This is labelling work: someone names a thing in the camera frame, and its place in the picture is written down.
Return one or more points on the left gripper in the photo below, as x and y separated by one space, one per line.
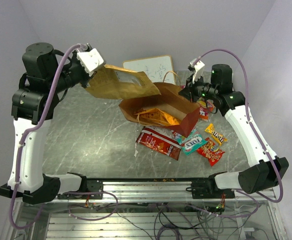
87 79

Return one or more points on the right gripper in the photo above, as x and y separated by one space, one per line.
188 92

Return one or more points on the red brown paper bag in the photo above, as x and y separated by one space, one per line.
168 101

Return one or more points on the brown teal chips bag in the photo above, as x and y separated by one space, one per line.
117 83

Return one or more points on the orange kettle chips bag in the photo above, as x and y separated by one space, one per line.
157 116

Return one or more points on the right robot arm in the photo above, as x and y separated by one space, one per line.
266 169

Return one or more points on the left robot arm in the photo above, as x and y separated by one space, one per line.
48 73

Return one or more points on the orange Fox's fruits bag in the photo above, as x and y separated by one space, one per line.
206 108

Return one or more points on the yellow M&M's bag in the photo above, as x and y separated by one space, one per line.
218 137

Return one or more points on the teal Fox's candy bag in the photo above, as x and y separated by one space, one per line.
191 143

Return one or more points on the red snack mix bag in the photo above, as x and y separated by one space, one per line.
211 152

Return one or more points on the red Doritos bag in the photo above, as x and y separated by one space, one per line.
161 140

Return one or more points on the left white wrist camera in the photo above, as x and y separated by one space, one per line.
91 60

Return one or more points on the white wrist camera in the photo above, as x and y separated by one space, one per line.
197 67
91 60

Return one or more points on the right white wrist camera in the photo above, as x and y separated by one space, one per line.
197 67

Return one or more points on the small whiteboard yellow frame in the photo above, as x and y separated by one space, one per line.
157 68

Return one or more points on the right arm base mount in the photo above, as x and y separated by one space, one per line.
206 188

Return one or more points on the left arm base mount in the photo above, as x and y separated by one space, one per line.
92 185

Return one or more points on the aluminium rail frame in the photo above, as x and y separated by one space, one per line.
156 190

